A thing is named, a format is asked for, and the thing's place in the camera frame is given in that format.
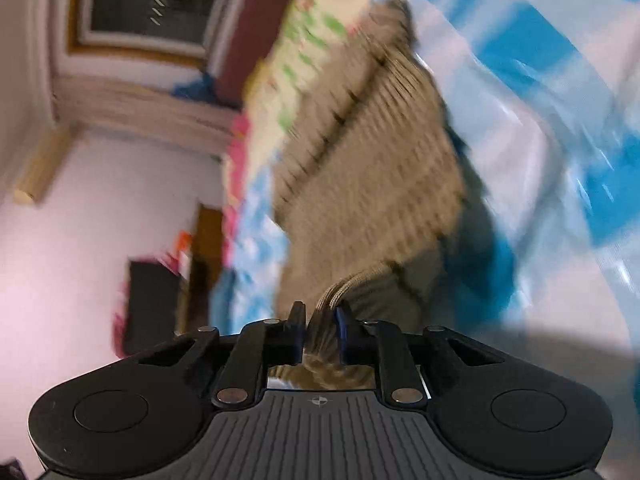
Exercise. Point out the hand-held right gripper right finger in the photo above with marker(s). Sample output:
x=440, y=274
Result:
x=342, y=335

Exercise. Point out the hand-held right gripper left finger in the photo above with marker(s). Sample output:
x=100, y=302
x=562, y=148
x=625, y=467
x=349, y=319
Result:
x=298, y=340

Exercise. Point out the tan striped knit sweater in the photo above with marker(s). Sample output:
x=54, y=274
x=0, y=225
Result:
x=370, y=160

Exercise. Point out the brown wooden cabinet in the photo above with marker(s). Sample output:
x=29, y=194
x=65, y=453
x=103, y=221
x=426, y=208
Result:
x=205, y=250

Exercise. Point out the black box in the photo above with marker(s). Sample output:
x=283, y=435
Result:
x=152, y=305

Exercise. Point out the floral printed quilt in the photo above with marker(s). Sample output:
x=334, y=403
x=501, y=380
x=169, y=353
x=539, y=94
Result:
x=280, y=85

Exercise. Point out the blue plastic bag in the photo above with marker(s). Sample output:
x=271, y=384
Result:
x=200, y=87

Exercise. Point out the beige curtain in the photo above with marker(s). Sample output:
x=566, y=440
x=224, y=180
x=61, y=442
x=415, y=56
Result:
x=140, y=110

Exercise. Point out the blue checkered plastic sheet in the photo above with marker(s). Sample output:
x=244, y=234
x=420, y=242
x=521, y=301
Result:
x=550, y=135

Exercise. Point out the light wooden plank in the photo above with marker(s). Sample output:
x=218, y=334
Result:
x=42, y=167

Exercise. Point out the maroon headboard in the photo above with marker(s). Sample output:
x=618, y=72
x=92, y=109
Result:
x=255, y=20

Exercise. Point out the window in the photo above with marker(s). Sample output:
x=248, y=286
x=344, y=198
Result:
x=150, y=5

